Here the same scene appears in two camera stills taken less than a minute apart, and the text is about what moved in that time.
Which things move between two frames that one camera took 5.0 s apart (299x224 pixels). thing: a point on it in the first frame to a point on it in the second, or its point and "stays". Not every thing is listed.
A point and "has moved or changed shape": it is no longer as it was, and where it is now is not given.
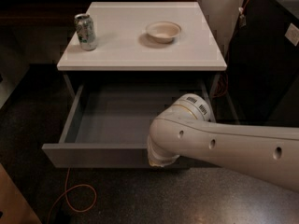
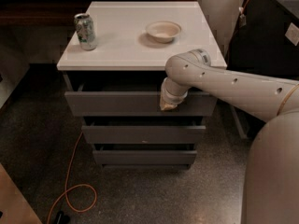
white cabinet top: x=123 y=43 stays
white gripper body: x=162 y=158 to x=173 y=97
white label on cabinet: x=291 y=34 stays
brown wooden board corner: x=14 y=205 stays
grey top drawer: x=110 y=123 has moved or changed shape
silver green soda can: x=86 y=32 stays
